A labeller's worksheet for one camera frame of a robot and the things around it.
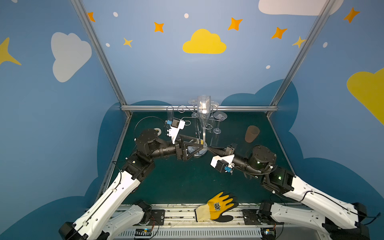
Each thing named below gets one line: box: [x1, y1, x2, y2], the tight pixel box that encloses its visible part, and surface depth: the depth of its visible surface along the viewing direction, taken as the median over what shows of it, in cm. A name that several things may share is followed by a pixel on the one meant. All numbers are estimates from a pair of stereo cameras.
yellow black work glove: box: [194, 192, 239, 223], surface depth 76 cm
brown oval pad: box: [245, 125, 260, 143], surface depth 101 cm
